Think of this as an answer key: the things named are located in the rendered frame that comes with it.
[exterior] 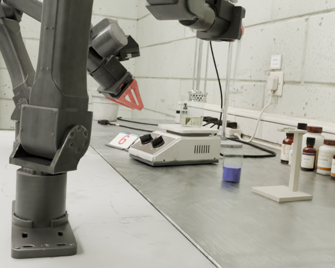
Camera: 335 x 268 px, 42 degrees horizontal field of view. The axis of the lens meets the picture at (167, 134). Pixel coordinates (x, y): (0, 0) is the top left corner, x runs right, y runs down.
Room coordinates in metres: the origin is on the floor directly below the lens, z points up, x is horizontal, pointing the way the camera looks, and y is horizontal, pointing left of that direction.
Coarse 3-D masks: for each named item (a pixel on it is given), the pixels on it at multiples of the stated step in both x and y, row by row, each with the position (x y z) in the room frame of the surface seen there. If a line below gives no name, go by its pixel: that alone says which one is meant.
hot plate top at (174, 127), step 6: (162, 126) 1.12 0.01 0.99; (168, 126) 1.11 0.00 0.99; (174, 126) 1.12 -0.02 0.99; (180, 132) 1.06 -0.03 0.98; (186, 132) 1.06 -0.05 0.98; (192, 132) 1.07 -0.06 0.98; (198, 132) 1.08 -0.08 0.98; (204, 132) 1.09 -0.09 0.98; (210, 132) 1.10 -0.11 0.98; (216, 132) 1.11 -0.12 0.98
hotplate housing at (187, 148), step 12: (156, 132) 1.13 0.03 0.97; (168, 132) 1.13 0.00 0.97; (180, 144) 1.04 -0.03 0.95; (192, 144) 1.06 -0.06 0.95; (204, 144) 1.08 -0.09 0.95; (216, 144) 1.10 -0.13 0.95; (132, 156) 1.10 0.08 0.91; (144, 156) 1.04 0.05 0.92; (156, 156) 1.01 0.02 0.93; (168, 156) 1.03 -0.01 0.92; (180, 156) 1.04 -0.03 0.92; (192, 156) 1.06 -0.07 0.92; (204, 156) 1.08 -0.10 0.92; (216, 156) 1.10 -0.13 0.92
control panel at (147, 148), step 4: (152, 132) 1.14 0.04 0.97; (152, 136) 1.12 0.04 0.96; (156, 136) 1.11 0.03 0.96; (164, 136) 1.09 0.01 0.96; (164, 140) 1.06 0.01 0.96; (168, 140) 1.05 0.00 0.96; (172, 140) 1.04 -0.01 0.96; (136, 144) 1.11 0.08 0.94; (140, 144) 1.10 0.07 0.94; (144, 144) 1.09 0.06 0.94; (148, 144) 1.08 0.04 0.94; (164, 144) 1.04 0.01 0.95; (168, 144) 1.03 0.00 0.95; (136, 148) 1.08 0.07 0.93; (140, 148) 1.07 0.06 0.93; (144, 148) 1.06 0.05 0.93; (148, 148) 1.05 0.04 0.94; (152, 148) 1.04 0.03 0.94; (156, 148) 1.03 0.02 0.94; (160, 148) 1.03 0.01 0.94; (148, 152) 1.03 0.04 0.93; (152, 152) 1.02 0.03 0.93
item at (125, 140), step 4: (120, 136) 1.31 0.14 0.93; (124, 136) 1.30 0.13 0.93; (128, 136) 1.29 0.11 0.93; (132, 136) 1.28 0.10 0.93; (116, 140) 1.30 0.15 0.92; (120, 140) 1.29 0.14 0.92; (124, 140) 1.28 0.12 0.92; (128, 140) 1.27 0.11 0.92; (132, 140) 1.26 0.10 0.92; (120, 144) 1.27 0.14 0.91; (124, 144) 1.26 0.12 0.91; (128, 144) 1.25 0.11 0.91
